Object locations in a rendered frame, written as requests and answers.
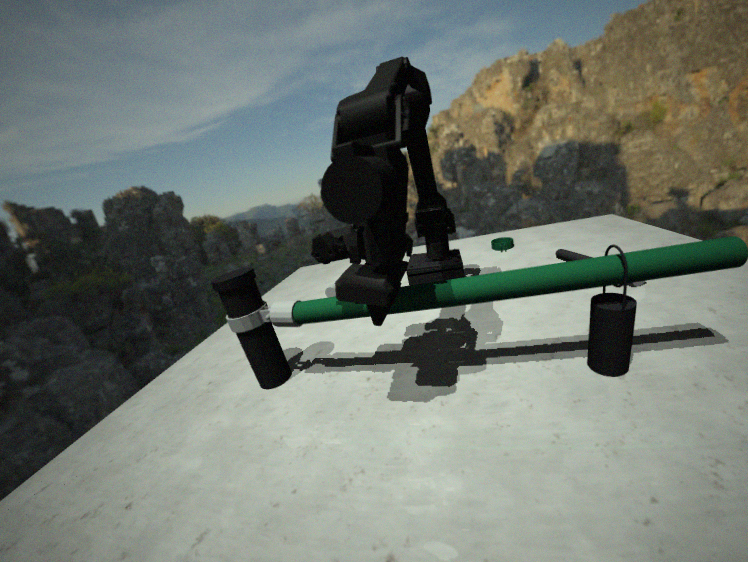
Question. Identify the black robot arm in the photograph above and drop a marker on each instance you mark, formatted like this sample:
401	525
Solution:
369	173

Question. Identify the black post with cap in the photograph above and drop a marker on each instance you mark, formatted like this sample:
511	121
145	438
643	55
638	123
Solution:
240	296

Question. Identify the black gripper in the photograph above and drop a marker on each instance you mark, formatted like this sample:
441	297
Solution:
383	242

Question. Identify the green pipe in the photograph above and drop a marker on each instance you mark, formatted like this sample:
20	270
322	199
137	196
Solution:
676	260

